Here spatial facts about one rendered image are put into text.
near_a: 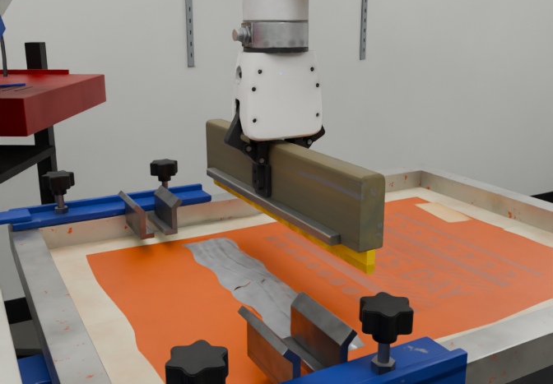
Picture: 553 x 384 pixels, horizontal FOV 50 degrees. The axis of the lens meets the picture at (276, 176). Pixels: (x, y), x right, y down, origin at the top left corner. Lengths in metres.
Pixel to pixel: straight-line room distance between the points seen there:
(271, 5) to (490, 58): 3.29
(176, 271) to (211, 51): 2.10
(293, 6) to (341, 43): 2.52
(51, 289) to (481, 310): 0.49
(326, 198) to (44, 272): 0.35
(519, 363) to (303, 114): 0.34
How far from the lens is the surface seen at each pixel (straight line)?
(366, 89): 3.30
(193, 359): 0.42
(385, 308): 0.49
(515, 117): 4.16
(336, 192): 0.59
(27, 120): 1.50
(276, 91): 0.68
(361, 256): 0.59
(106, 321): 0.71
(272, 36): 0.67
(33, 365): 0.72
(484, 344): 0.60
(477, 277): 0.83
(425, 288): 0.78
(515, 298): 0.79
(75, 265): 0.87
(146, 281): 0.79
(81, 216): 0.93
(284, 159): 0.67
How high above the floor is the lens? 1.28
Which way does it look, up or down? 15 degrees down
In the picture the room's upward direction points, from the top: straight up
